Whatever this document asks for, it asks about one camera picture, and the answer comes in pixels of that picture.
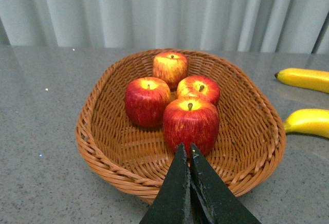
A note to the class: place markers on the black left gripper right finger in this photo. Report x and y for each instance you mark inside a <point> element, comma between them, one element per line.
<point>211,200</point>

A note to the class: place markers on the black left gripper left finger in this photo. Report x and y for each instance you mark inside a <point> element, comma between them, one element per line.
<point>173,202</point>

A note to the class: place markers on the dark red apple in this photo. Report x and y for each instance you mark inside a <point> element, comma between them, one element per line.
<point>145,101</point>
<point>191,120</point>

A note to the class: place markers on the red-yellow apple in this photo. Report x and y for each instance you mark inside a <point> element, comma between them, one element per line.
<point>199,86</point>

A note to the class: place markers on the brown wicker basket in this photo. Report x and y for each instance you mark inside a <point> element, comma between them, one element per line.
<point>135,160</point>

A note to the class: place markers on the lower yellow banana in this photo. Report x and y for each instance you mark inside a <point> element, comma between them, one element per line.
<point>308,121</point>

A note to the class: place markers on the yellow banana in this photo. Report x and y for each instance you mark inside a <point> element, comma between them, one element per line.
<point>308,121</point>
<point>304,78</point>

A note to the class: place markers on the yellow-red striped apple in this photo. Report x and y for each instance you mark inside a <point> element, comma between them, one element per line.
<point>171,67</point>

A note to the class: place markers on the upper yellow banana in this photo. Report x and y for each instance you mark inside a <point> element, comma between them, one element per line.
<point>304,78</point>

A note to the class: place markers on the white pleated curtain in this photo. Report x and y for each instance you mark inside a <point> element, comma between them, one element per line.
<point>293,26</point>

